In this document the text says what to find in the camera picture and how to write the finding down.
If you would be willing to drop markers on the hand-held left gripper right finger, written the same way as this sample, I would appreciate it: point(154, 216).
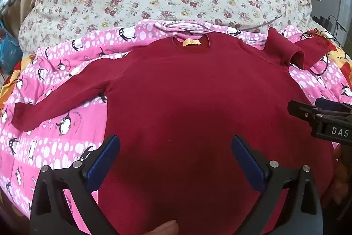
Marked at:
point(247, 160)

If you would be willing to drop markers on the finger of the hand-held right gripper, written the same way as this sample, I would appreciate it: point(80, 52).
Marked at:
point(302, 112)
point(332, 105)

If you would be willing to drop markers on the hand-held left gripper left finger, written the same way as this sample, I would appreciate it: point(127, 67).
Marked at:
point(106, 158)

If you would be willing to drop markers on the dark red sweater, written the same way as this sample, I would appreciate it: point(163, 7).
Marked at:
point(192, 86)

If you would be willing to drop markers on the person's right hand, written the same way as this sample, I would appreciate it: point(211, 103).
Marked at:
point(334, 185)

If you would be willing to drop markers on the person's left hand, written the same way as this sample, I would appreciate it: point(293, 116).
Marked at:
point(163, 228)

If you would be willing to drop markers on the black power strip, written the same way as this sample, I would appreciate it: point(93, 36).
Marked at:
point(324, 21)

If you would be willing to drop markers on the pink penguin blanket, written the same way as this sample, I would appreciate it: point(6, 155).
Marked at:
point(82, 45)

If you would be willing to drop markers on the blue plastic bag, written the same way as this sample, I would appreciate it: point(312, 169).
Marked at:
point(9, 47)

